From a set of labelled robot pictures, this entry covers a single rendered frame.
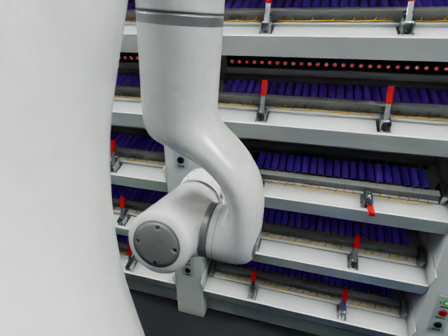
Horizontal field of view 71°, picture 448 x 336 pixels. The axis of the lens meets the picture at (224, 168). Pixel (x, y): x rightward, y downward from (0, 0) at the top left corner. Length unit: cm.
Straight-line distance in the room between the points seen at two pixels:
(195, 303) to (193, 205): 76
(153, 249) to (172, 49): 23
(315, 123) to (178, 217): 46
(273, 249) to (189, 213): 57
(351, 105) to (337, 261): 42
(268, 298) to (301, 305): 10
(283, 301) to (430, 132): 63
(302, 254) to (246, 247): 55
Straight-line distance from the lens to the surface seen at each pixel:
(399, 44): 72
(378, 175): 89
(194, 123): 34
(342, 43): 71
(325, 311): 107
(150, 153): 97
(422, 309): 103
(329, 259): 94
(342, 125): 76
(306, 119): 76
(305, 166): 87
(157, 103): 34
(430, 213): 88
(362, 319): 109
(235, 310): 118
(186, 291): 113
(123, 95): 95
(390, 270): 97
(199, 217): 41
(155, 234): 39
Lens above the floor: 92
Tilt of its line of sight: 25 degrees down
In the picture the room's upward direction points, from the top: straight up
